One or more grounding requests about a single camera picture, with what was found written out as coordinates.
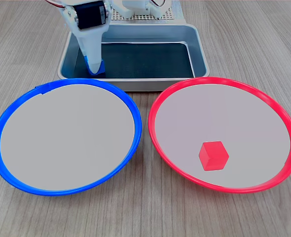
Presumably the small blue cube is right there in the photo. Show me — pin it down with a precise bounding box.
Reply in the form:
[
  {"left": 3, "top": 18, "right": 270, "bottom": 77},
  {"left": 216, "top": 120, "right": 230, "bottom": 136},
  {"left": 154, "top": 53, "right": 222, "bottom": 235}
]
[{"left": 85, "top": 56, "right": 105, "bottom": 76}]

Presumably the small red cube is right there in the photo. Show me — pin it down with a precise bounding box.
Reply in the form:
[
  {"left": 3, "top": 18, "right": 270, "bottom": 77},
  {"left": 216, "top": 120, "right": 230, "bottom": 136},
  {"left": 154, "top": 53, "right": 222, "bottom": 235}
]
[{"left": 198, "top": 141, "right": 230, "bottom": 171}]

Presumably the steel tray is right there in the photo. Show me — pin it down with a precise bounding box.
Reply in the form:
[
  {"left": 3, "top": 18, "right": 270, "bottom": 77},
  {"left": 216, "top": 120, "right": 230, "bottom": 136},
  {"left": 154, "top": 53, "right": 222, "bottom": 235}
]
[{"left": 57, "top": 23, "right": 210, "bottom": 92}]

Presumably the blue-rimmed white plate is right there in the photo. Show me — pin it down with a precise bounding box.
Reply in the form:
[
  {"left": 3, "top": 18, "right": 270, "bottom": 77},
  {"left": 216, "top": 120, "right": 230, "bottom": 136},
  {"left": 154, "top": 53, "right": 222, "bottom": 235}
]
[{"left": 0, "top": 78, "right": 143, "bottom": 197}]

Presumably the red-rimmed white plate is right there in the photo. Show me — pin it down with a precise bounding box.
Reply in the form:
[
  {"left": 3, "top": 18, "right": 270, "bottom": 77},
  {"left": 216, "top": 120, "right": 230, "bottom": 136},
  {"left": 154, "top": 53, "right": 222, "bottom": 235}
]
[{"left": 148, "top": 77, "right": 291, "bottom": 195}]

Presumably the red and white servo cable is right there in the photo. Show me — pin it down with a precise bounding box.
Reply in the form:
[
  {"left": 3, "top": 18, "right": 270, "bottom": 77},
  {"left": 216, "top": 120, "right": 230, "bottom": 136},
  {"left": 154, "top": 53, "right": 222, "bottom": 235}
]
[{"left": 45, "top": 0, "right": 67, "bottom": 9}]

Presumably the pale perforated base plate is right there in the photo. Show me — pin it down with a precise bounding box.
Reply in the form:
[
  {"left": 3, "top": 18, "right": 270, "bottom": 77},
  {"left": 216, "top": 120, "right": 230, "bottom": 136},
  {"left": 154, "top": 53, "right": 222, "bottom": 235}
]
[{"left": 102, "top": 0, "right": 186, "bottom": 25}]

